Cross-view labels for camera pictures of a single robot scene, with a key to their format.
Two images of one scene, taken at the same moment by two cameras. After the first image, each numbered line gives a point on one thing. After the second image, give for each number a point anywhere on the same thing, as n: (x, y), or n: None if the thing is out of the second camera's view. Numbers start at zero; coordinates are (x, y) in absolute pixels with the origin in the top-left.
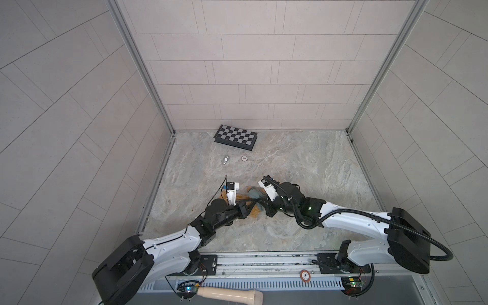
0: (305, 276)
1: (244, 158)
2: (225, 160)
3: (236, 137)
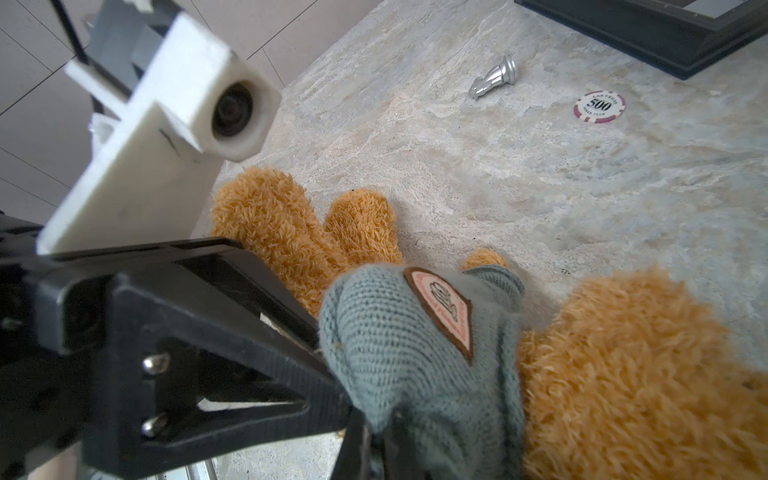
0: None
1: (600, 106)
2: (504, 74)
3: (676, 38)
